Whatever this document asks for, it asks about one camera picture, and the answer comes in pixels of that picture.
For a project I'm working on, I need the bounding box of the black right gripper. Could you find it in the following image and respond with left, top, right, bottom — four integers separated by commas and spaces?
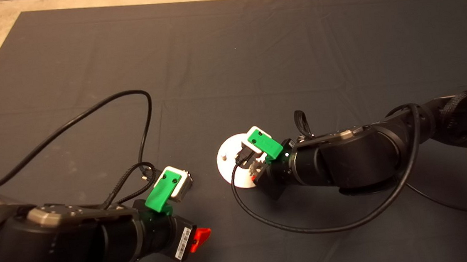
248, 138, 302, 203

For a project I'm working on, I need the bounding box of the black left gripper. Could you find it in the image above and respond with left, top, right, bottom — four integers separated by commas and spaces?
133, 194, 214, 262

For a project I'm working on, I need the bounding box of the round metal carrier plate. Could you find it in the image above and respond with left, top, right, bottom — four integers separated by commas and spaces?
215, 131, 272, 190

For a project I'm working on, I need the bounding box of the dark grey table cloth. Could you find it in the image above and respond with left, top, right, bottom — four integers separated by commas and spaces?
0, 0, 467, 262

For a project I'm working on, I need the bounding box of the green right camera mount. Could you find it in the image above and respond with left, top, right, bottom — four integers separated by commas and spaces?
246, 127, 285, 166

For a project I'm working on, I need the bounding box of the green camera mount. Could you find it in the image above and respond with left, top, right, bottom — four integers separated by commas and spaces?
246, 127, 285, 166
143, 169, 185, 216

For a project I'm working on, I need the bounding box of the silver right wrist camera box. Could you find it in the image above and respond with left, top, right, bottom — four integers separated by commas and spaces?
241, 125, 274, 158

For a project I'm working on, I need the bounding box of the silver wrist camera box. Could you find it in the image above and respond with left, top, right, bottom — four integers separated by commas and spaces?
163, 164, 195, 204
241, 125, 274, 158

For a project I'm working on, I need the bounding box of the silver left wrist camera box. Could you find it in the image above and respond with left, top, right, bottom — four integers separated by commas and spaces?
163, 164, 195, 204

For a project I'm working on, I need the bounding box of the green left camera mount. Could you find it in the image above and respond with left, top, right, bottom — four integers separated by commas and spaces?
143, 169, 185, 216

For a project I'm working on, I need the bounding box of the braided black right cable loop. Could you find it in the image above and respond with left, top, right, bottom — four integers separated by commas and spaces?
293, 109, 314, 142

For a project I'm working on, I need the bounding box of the braided black left cable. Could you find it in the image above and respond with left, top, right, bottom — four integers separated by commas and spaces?
99, 160, 161, 211

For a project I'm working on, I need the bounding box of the thin black hanging cable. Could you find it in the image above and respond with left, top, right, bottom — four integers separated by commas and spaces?
404, 176, 467, 225

